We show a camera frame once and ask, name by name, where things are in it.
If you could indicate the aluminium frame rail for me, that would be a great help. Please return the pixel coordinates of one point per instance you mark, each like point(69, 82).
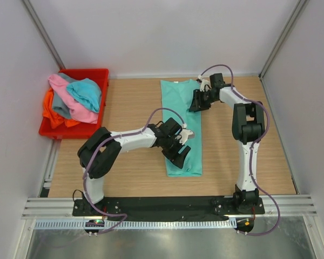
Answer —
point(48, 208)

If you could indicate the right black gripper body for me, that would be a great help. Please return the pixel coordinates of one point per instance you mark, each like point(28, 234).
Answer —
point(212, 100)

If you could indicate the orange t shirt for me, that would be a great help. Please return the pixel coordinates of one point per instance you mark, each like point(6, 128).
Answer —
point(55, 119)

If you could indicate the left corner aluminium post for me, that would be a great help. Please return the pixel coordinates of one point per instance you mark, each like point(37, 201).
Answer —
point(43, 33)

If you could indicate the corner aluminium post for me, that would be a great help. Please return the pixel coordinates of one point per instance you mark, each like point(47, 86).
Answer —
point(43, 33)
point(286, 31)

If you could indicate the sky blue t shirt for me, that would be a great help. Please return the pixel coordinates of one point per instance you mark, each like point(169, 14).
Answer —
point(87, 93)

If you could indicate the red plastic bin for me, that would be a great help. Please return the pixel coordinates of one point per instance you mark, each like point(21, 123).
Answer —
point(83, 130)

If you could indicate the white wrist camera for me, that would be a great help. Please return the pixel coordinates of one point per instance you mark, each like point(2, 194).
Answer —
point(205, 85)
point(185, 134)

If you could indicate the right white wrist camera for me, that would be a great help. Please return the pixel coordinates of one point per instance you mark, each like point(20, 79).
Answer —
point(205, 85)

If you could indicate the right corner aluminium post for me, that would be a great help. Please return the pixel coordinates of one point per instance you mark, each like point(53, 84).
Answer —
point(286, 31)

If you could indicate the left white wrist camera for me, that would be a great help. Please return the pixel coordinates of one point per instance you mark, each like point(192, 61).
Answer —
point(185, 134)

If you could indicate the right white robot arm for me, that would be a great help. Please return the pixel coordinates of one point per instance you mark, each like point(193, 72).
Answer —
point(248, 126)

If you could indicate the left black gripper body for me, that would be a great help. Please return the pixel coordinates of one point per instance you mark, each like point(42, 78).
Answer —
point(171, 148)

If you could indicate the grey t shirt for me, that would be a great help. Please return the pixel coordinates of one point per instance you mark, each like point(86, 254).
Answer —
point(58, 105)

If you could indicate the slotted cable duct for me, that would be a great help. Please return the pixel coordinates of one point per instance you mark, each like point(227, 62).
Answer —
point(129, 225)

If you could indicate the pink t shirt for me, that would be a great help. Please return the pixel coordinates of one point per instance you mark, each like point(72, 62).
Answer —
point(77, 111)

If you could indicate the teal green t shirt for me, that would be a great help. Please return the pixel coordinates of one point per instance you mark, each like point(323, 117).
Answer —
point(178, 95)

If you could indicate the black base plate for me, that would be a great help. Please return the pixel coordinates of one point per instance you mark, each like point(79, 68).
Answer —
point(173, 209)

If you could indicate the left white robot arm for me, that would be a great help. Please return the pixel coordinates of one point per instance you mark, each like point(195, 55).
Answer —
point(100, 151)

